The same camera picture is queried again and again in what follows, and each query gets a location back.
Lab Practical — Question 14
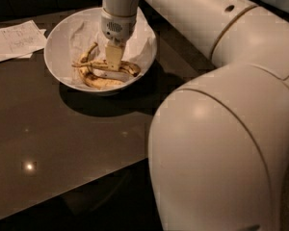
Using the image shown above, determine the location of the white gripper with grille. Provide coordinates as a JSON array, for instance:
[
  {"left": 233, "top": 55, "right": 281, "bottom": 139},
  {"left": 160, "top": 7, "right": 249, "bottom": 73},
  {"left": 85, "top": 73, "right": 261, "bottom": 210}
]
[{"left": 101, "top": 7, "right": 137, "bottom": 71}]

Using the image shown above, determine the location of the spotted banana with long stem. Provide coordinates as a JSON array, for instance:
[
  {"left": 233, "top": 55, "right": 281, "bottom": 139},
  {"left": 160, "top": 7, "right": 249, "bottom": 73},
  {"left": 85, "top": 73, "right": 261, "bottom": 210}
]
[{"left": 71, "top": 60, "right": 141, "bottom": 77}]

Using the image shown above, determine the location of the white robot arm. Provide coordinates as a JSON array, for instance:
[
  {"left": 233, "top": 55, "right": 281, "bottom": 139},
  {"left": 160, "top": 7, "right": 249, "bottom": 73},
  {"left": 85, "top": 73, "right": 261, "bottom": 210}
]
[{"left": 103, "top": 0, "right": 289, "bottom": 231}]

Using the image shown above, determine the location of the white paper lining in bowl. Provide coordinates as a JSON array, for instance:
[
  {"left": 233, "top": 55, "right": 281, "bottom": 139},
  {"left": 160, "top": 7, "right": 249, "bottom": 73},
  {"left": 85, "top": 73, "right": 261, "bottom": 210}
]
[{"left": 67, "top": 10, "right": 157, "bottom": 92}]

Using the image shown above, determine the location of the spotted banana lying in bowl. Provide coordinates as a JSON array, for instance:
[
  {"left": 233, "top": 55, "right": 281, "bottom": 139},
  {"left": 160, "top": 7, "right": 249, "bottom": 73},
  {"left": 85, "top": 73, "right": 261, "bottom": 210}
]
[{"left": 72, "top": 42, "right": 123, "bottom": 90}]

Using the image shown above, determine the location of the white bowl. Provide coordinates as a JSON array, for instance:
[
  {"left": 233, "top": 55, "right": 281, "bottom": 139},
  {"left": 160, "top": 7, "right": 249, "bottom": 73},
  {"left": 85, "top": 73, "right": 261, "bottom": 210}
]
[{"left": 43, "top": 6, "right": 158, "bottom": 96}]

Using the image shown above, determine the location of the white paper sheet underneath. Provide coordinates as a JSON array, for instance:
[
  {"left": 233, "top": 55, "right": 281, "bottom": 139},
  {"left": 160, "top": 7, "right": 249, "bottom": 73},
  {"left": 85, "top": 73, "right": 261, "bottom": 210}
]
[{"left": 17, "top": 29, "right": 47, "bottom": 60}]

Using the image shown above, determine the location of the white printed paper sheet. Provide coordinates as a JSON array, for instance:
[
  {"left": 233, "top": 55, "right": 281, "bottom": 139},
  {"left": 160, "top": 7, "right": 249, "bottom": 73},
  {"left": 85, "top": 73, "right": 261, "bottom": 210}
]
[{"left": 0, "top": 20, "right": 46, "bottom": 62}]

